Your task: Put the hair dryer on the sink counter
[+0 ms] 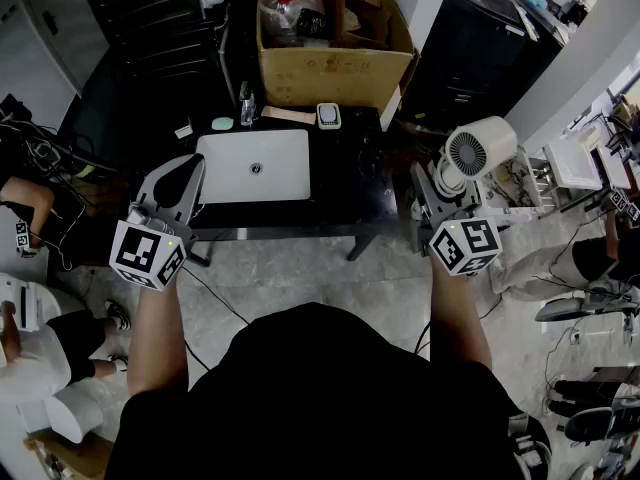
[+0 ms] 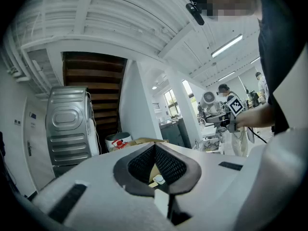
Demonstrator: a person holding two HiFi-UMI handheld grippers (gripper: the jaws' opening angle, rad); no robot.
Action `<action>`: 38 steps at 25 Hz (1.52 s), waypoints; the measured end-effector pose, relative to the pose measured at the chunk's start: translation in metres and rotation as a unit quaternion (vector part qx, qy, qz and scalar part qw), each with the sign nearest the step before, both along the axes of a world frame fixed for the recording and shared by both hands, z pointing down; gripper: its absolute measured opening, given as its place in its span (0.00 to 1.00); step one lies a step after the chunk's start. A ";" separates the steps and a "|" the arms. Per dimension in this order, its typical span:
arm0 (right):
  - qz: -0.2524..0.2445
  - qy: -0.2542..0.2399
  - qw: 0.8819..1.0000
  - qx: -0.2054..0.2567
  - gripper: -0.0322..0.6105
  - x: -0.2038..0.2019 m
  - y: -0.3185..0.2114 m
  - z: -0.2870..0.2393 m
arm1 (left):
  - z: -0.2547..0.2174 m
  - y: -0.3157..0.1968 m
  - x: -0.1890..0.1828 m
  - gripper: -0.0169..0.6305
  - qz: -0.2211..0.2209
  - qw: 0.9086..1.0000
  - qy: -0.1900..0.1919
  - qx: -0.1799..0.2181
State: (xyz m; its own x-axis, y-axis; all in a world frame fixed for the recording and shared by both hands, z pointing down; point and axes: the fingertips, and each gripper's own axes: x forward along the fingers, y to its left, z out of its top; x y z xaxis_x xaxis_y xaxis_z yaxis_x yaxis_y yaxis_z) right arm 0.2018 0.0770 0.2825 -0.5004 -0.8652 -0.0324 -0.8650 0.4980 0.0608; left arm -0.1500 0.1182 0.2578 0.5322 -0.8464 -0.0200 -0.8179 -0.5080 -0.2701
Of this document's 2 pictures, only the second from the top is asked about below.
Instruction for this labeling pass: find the black head-worn camera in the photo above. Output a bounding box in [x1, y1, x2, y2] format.
[185, 0, 205, 26]

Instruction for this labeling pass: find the silver washing machine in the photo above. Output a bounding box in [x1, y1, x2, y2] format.
[45, 86, 100, 166]

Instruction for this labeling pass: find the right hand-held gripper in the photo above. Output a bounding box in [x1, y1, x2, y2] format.
[204, 96, 246, 133]

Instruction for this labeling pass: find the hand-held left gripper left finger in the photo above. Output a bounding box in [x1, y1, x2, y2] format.
[31, 142, 174, 231]

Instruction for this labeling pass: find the white door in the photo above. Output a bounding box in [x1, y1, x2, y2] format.
[23, 102, 56, 193]

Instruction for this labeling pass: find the red plastic item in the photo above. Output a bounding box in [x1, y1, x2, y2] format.
[111, 139, 128, 150]

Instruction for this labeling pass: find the window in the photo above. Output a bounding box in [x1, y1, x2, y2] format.
[163, 89, 181, 118]

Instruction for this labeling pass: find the black cable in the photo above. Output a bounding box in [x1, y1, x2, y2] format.
[247, 126, 268, 144]

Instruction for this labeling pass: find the large cardboard box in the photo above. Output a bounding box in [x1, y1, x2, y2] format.
[124, 137, 169, 149]

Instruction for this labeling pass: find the black cabinet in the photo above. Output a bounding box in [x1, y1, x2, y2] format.
[159, 117, 193, 149]

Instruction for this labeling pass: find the person's black shirt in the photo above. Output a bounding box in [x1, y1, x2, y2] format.
[254, 0, 308, 136]

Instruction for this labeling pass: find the white round container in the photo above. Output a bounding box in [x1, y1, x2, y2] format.
[104, 131, 133, 153]

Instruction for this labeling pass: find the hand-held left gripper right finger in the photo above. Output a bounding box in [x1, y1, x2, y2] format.
[154, 126, 308, 231]

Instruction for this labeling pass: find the person's right forearm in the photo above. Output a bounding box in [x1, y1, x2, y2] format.
[236, 103, 275, 130]

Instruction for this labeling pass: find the dark wooden staircase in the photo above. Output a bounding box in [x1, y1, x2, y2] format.
[62, 51, 128, 154]

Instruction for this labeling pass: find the white hair dryer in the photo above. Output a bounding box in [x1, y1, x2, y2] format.
[200, 90, 228, 116]

